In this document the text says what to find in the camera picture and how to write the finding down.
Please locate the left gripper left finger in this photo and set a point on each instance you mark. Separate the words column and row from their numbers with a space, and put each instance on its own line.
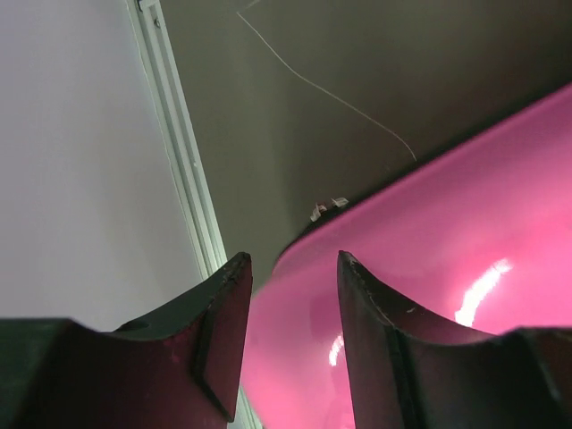
column 177, row 366

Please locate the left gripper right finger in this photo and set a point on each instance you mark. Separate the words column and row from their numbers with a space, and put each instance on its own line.
column 411, row 368

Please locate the pink hard-shell suitcase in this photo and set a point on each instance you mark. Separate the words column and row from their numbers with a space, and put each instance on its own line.
column 481, row 235

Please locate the aluminium rail frame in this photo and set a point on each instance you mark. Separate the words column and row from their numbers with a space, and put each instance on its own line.
column 156, row 53

